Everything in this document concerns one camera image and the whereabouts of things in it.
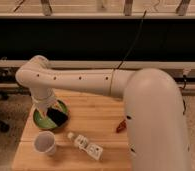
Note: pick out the green ceramic bowl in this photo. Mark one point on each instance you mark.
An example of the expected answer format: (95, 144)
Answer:
(45, 123)

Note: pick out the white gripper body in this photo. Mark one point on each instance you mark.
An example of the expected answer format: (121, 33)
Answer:
(44, 104)

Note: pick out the red chili pepper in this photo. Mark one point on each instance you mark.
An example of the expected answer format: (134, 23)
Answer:
(121, 126)

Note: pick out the white ceramic cup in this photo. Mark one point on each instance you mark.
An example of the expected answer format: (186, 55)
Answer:
(45, 143)

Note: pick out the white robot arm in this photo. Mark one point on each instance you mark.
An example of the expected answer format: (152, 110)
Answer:
(153, 106)

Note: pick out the white plastic bottle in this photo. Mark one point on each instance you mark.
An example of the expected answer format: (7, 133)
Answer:
(93, 150)

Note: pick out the black gripper finger pad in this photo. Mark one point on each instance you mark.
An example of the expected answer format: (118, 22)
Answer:
(57, 116)

